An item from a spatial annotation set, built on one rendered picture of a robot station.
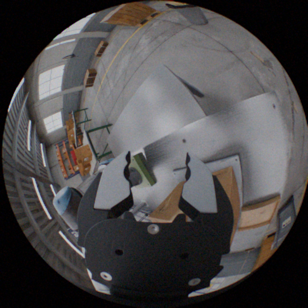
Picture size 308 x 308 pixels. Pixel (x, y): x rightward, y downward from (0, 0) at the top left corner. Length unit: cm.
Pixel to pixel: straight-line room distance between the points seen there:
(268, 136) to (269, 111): 10
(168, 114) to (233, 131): 31
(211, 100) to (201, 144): 88
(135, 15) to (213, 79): 235
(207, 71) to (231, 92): 38
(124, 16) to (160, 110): 262
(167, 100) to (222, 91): 89
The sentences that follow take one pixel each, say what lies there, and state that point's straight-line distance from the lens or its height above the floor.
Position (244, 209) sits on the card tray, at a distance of 64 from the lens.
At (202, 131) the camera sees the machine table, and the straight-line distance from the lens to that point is 44.
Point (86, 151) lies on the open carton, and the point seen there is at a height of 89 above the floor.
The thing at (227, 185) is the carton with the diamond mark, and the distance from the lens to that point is 35.
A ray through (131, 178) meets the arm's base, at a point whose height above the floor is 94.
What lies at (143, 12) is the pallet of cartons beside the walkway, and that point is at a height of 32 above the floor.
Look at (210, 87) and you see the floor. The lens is 130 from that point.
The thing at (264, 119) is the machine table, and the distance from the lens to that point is 47.
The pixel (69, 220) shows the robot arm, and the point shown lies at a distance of 41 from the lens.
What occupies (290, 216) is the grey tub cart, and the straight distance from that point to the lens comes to 230.
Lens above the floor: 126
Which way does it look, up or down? 44 degrees down
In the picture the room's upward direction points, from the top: 121 degrees counter-clockwise
